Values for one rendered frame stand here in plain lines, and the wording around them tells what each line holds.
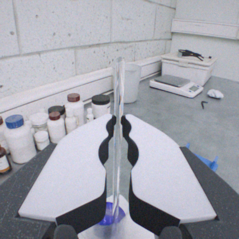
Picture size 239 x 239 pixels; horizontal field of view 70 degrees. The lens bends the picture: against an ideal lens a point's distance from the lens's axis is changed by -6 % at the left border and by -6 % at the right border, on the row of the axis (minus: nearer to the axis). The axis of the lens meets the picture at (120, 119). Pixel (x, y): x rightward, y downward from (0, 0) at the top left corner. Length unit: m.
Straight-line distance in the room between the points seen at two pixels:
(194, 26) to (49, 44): 1.09
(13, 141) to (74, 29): 0.47
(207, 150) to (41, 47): 0.62
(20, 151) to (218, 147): 0.55
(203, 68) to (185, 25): 0.48
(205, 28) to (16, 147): 1.36
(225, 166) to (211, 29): 1.10
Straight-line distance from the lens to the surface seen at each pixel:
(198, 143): 0.60
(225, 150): 0.61
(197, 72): 1.16
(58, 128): 0.52
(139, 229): 0.26
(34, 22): 0.66
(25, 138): 0.48
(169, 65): 1.20
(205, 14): 1.54
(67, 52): 0.74
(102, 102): 0.63
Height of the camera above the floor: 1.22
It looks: 29 degrees down
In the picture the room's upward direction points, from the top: 3 degrees clockwise
